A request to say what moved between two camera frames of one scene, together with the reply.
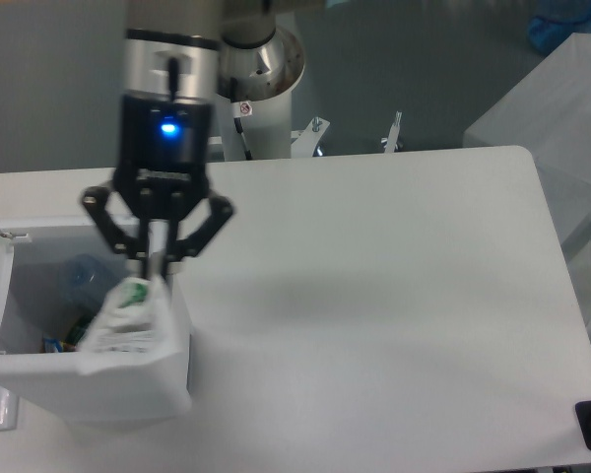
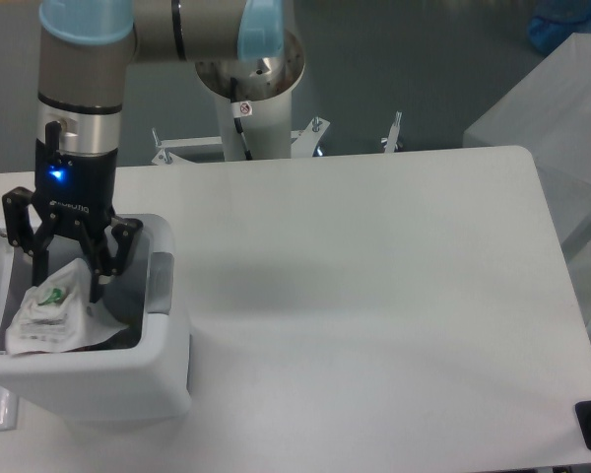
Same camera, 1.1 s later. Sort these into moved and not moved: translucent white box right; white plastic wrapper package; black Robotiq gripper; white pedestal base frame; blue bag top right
Moved: black Robotiq gripper; white plastic wrapper package
Not moved: translucent white box right; white pedestal base frame; blue bag top right
